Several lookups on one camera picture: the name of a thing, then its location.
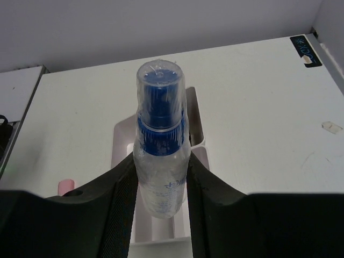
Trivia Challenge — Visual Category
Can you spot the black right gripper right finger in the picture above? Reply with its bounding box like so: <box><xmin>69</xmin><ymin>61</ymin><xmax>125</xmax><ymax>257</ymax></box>
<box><xmin>187</xmin><ymin>155</ymin><xmax>343</xmax><ymax>257</ymax></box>

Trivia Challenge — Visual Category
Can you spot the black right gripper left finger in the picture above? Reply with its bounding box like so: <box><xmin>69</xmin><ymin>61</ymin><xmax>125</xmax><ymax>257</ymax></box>
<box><xmin>1</xmin><ymin>155</ymin><xmax>138</xmax><ymax>257</ymax></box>

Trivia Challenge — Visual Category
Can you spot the pink transparent case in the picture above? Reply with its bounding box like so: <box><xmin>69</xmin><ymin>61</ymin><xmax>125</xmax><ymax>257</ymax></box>
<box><xmin>58</xmin><ymin>179</ymin><xmax>75</xmax><ymax>196</ymax></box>

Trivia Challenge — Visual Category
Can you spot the blue capped spray bottle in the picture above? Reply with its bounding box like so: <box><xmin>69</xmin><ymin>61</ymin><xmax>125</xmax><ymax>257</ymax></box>
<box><xmin>133</xmin><ymin>59</ymin><xmax>191</xmax><ymax>219</ymax></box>

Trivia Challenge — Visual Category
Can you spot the white right organizer tray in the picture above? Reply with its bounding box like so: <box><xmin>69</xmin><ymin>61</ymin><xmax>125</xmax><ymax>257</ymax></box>
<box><xmin>111</xmin><ymin>87</ymin><xmax>210</xmax><ymax>245</ymax></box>

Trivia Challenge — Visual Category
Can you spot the small tape scrap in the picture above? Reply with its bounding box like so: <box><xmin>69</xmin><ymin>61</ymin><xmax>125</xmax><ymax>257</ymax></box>
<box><xmin>321</xmin><ymin>121</ymin><xmax>343</xmax><ymax>134</ymax></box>

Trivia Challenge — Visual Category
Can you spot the left corner label sticker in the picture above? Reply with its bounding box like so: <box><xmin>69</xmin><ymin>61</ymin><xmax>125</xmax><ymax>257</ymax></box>
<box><xmin>290</xmin><ymin>35</ymin><xmax>323</xmax><ymax>68</ymax></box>

